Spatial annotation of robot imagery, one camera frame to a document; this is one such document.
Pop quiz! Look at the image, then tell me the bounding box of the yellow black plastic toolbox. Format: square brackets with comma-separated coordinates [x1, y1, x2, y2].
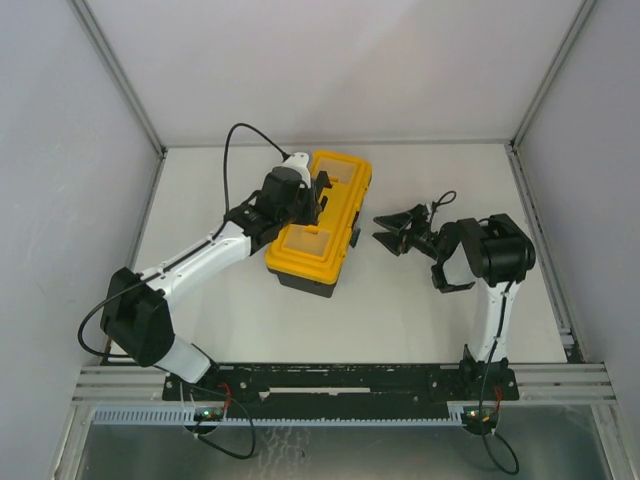
[265, 150, 372, 298]

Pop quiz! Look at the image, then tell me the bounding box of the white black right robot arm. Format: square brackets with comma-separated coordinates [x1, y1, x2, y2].
[373, 201, 536, 365]

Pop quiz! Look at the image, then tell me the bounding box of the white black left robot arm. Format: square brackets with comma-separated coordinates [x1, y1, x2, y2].
[100, 165, 331, 384]

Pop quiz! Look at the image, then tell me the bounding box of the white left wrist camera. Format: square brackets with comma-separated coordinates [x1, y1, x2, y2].
[282, 152, 312, 188]

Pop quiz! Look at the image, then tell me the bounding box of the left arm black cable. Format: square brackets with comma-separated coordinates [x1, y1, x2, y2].
[77, 123, 291, 357]

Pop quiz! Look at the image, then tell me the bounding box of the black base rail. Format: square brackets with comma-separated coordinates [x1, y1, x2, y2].
[193, 361, 520, 402]

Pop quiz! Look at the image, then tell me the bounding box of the right base black cable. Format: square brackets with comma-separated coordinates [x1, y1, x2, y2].
[477, 282, 521, 475]

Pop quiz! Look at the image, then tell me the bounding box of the base black cable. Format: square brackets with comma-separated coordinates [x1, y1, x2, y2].
[477, 282, 521, 475]
[192, 392, 257, 460]

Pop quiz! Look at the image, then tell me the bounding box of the left base black cable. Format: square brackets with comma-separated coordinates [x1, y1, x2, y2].
[192, 392, 257, 460]

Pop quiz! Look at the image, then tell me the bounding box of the grey cable duct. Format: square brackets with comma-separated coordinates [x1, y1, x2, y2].
[93, 405, 465, 427]

